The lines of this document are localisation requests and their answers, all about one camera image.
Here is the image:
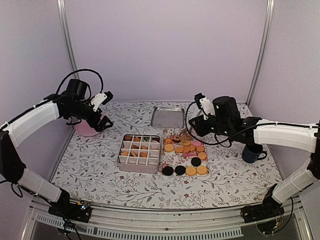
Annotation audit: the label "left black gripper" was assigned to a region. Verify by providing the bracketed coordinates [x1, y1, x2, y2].
[67, 100, 114, 132]

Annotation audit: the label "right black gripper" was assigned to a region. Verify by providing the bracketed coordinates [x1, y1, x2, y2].
[188, 114, 232, 138]

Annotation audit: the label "metal serving tongs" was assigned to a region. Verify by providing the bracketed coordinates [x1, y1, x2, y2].
[178, 127, 193, 144]

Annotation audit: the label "pink sandwich cookie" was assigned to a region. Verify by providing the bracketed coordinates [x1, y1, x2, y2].
[192, 140, 203, 147]

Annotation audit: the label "orange swirl cookie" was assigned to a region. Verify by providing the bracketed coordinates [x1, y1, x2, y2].
[124, 136, 132, 141]

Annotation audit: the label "pink divided cookie tin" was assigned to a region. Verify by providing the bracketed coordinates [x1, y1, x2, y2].
[117, 134, 161, 174]

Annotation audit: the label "orange swirl biscuit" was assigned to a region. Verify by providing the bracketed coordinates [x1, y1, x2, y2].
[140, 152, 148, 158]

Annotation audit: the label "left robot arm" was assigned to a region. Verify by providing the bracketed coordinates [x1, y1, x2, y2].
[0, 79, 113, 217]

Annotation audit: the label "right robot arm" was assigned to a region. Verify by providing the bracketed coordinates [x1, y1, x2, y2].
[184, 93, 320, 218]

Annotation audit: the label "pink plate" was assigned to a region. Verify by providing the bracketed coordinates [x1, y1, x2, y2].
[75, 120, 100, 137]

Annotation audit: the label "silver metal tray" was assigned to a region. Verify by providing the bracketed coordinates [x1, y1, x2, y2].
[150, 106, 185, 129]

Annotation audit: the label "floral cookie tray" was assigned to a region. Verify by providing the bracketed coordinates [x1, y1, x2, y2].
[161, 128, 209, 177]

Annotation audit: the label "yellow round biscuit right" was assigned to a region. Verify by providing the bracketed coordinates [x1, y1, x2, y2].
[196, 165, 208, 175]

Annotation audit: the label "yellow round biscuit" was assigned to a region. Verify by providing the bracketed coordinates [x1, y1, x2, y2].
[185, 166, 197, 176]
[196, 165, 208, 175]

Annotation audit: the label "yellow round biscuit left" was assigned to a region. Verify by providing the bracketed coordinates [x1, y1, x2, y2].
[185, 166, 197, 176]

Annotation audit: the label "black sandwich cookie right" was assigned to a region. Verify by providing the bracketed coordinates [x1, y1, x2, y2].
[174, 165, 186, 176]

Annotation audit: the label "black sandwich cookie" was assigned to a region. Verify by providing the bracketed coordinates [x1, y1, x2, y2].
[174, 165, 186, 176]
[162, 166, 174, 176]

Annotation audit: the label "floral tablecloth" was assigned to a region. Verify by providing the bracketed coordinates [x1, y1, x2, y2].
[51, 102, 282, 209]

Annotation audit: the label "black sandwich cookie left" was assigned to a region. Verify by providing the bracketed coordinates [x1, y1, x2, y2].
[162, 166, 174, 176]

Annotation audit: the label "dark blue mug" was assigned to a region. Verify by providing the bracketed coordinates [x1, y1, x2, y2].
[241, 144, 268, 164]

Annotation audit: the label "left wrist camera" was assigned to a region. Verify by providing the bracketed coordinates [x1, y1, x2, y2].
[90, 91, 114, 112]

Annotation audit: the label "black camera cable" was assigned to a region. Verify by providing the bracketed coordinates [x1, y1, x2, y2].
[56, 69, 105, 95]

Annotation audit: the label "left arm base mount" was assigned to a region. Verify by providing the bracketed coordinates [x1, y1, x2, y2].
[48, 201, 92, 223]

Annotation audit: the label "front aluminium rail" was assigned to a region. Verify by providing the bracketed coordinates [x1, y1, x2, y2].
[21, 197, 313, 240]

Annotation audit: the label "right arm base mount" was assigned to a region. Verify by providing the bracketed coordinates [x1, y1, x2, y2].
[240, 199, 285, 223]

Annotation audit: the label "left aluminium frame post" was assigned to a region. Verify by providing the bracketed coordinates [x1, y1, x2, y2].
[56, 0, 78, 72]

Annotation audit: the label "aluminium frame post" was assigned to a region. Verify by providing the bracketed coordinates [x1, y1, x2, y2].
[56, 0, 78, 72]
[245, 0, 275, 107]

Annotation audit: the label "right aluminium frame post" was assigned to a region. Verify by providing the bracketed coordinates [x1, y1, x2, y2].
[245, 0, 275, 107]

